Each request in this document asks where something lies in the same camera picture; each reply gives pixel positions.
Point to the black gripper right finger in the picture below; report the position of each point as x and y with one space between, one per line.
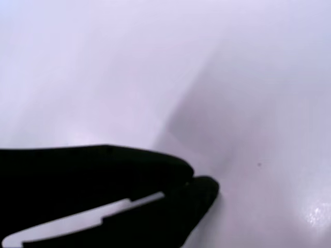
160 222

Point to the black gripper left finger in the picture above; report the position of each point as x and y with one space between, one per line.
90 175

